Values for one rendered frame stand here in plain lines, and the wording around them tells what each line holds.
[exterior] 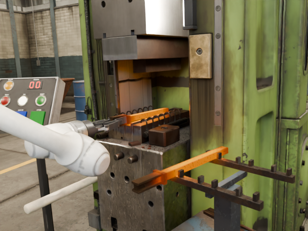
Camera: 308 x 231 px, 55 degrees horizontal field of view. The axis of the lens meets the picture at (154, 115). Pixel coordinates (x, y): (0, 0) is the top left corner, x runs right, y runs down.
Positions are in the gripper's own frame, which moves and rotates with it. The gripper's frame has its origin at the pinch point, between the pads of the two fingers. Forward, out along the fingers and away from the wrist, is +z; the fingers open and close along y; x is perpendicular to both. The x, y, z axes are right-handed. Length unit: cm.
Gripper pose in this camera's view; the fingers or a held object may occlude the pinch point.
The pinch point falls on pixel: (118, 120)
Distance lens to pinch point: 125.4
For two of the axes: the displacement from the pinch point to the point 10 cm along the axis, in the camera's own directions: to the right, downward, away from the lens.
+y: 8.1, 0.8, -5.8
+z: 5.9, -1.8, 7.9
